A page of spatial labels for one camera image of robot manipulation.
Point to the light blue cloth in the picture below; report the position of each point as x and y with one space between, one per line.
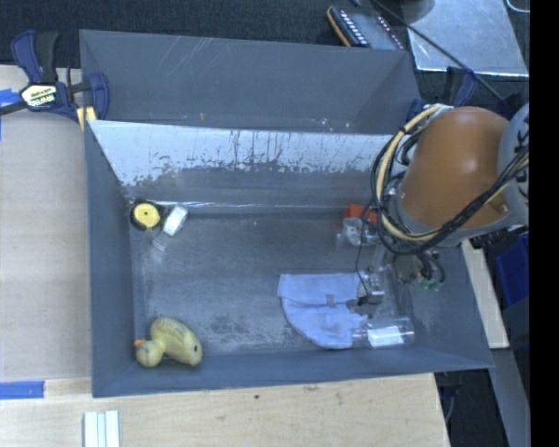
314 315

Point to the pale wood flat board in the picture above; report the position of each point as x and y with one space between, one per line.
42 249

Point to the yellow and black tape measure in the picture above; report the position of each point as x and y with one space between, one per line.
145 214

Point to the grey metal bin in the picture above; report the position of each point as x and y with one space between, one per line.
242 273

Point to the clear spray bottle orange top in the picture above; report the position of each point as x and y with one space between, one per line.
354 228

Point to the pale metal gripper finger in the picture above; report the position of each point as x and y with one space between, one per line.
372 281
373 298

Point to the yellow toy duck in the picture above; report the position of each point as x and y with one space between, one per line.
172 340

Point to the clear plastic bottle white label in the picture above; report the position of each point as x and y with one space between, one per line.
174 220
385 335

